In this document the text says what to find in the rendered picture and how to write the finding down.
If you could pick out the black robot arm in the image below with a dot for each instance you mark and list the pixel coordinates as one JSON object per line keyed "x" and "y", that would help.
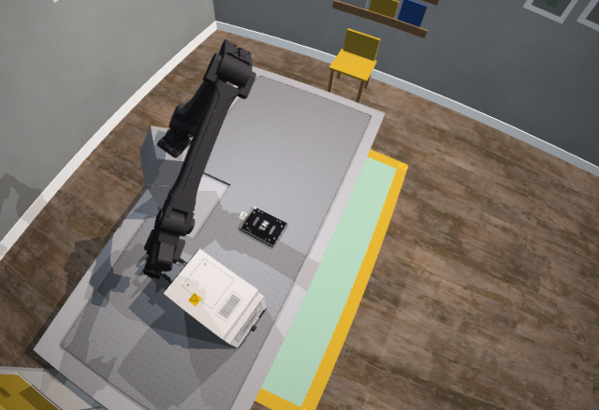
{"x": 205, "y": 114}

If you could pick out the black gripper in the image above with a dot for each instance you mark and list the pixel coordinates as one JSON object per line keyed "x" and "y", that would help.
{"x": 178, "y": 251}

